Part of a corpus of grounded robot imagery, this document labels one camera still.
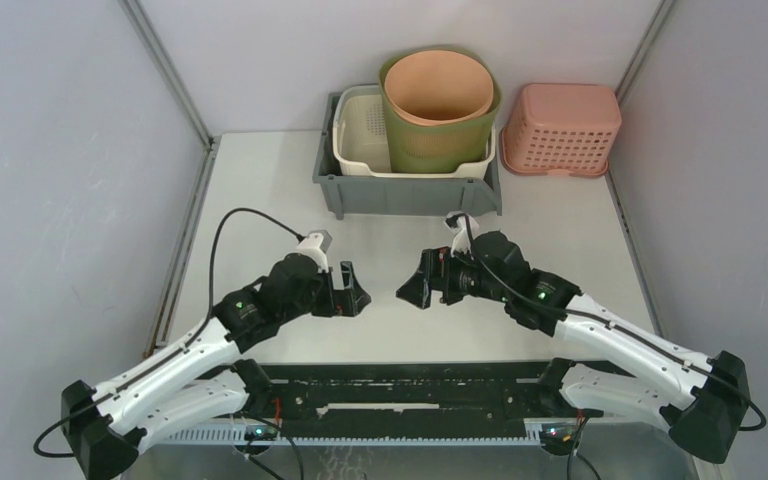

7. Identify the left aluminium frame post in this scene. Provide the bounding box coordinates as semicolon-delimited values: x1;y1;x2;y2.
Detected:
120;0;216;358

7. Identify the grey plastic storage bin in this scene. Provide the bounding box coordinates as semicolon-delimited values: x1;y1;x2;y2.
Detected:
312;92;503;220

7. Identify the cream perforated plastic basket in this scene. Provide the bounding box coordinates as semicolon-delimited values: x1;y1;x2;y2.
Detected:
330;85;497;179

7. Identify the green perforated waste bin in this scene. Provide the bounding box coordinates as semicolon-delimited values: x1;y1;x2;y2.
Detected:
379;45;502;173

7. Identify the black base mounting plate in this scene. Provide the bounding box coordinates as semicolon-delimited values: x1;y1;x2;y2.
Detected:
243;361;571;421

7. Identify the pink perforated plastic basket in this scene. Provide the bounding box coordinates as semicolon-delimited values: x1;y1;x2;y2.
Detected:
500;83;622;178

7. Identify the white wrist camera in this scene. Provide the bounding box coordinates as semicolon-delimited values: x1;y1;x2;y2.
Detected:
294;230;332;272
444;211;479;254

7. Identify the right aluminium frame post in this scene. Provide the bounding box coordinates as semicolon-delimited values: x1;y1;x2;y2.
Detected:
605;0;679;330

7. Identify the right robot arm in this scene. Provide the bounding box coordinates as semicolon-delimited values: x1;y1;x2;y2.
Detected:
396;231;752;464

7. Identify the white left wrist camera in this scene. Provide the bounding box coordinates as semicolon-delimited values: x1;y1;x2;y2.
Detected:
294;230;332;272

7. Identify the aluminium frame post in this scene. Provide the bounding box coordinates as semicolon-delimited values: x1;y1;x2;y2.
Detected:
605;0;679;330
120;0;216;358

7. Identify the orange plastic bucket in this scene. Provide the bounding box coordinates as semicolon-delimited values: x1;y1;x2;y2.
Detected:
383;50;495;126

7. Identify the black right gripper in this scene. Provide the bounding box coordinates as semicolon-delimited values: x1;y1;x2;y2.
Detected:
396;242;509;310

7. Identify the aluminium front rail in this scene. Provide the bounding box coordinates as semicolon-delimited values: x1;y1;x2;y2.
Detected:
108;380;713;448

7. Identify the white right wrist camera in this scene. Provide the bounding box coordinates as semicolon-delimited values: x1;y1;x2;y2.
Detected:
444;211;479;254

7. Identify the black right camera cable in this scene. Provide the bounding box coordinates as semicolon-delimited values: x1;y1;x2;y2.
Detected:
456;213;768;433

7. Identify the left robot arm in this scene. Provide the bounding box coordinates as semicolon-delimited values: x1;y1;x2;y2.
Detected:
61;253;371;479

